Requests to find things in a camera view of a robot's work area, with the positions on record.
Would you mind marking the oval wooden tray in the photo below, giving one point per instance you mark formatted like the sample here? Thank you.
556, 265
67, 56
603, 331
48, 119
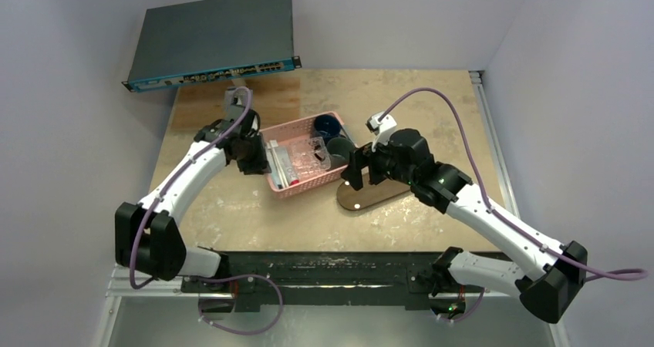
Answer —
369, 195

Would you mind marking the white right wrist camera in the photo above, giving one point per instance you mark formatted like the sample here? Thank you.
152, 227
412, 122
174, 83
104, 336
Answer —
382, 125

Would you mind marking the dark blue mug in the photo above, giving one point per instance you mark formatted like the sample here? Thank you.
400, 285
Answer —
326, 127

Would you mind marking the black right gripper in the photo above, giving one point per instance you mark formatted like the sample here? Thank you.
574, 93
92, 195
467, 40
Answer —
362, 165

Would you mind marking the aluminium frame rail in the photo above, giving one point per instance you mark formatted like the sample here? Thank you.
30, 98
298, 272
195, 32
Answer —
507, 191

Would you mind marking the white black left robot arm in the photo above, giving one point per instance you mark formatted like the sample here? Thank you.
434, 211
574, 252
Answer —
147, 235

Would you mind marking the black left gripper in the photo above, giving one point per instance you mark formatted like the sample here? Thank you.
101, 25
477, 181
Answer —
260, 166

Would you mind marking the pink plastic basket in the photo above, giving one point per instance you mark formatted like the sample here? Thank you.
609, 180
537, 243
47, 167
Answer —
289, 132

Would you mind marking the grey blue network switch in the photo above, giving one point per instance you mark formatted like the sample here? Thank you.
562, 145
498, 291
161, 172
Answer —
212, 40

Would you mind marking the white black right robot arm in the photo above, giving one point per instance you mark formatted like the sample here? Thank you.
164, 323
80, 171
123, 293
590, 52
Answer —
540, 271

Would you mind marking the grey metal bracket stand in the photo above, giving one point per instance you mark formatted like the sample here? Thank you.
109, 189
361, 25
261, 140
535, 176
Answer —
235, 100

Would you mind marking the clear glass toothbrush holder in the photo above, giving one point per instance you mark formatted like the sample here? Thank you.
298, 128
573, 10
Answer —
309, 156

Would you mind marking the dark grey mug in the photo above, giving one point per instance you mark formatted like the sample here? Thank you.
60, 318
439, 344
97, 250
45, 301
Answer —
339, 149

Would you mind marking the black table front rail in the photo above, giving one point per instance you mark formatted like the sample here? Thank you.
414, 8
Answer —
387, 278

